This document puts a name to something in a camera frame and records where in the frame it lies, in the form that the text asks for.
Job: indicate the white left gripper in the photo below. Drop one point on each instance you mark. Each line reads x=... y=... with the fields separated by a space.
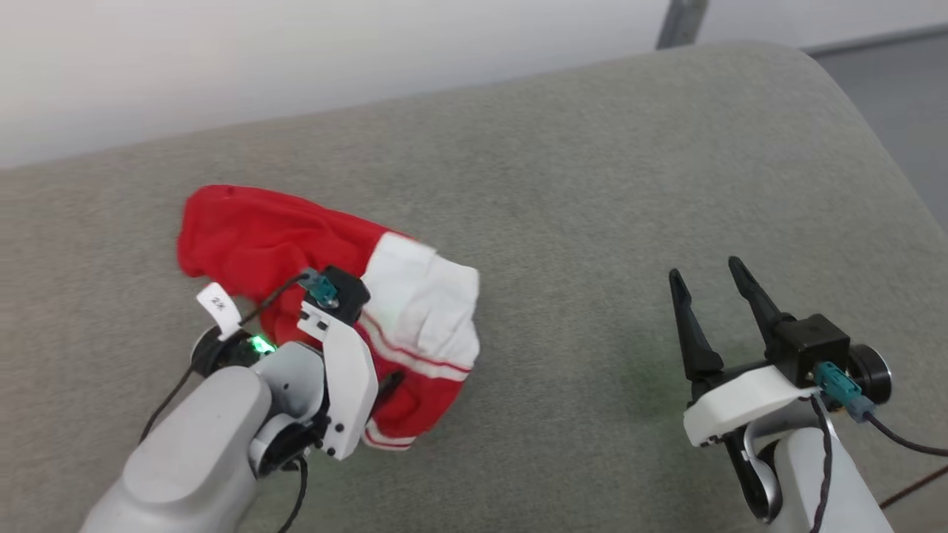
x=352 y=385

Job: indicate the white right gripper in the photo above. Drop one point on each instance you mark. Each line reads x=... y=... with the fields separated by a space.
x=740 y=403

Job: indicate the red and white garment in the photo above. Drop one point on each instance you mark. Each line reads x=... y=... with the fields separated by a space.
x=252 y=237

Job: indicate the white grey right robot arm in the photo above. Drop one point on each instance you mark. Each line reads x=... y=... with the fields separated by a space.
x=807 y=481

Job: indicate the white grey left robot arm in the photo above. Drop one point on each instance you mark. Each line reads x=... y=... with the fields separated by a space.
x=192 y=459

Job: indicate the white paper label tag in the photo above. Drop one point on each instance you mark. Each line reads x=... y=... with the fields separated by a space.
x=218 y=305

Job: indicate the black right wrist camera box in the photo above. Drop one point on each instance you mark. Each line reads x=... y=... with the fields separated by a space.
x=811 y=344

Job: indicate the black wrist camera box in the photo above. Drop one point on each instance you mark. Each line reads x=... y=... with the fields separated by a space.
x=811 y=344
x=348 y=292

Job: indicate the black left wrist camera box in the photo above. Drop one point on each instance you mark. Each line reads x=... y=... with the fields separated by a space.
x=348 y=292

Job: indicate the grey metal post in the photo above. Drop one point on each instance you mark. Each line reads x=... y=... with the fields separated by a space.
x=681 y=22

